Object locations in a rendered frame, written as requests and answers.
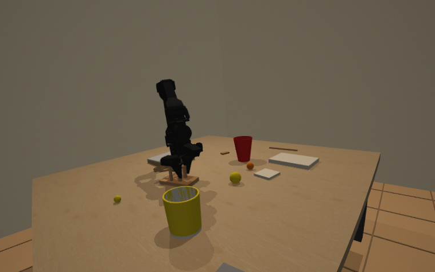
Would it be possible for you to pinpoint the dark red cup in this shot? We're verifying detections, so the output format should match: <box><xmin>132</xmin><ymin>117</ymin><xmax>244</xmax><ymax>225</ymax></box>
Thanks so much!
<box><xmin>234</xmin><ymin>136</ymin><xmax>253</xmax><ymax>162</ymax></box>

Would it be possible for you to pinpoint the yellow cylindrical cup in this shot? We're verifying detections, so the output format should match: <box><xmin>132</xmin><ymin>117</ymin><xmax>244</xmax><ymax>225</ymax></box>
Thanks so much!
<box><xmin>162</xmin><ymin>186</ymin><xmax>202</xmax><ymax>239</ymax></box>

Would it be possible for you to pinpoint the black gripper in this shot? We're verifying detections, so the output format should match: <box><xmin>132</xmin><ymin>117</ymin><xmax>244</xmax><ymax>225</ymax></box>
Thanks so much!
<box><xmin>160</xmin><ymin>138</ymin><xmax>193</xmax><ymax>178</ymax></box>

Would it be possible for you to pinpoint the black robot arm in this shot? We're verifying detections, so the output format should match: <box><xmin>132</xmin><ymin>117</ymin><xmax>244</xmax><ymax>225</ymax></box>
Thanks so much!
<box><xmin>156</xmin><ymin>79</ymin><xmax>203</xmax><ymax>158</ymax></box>

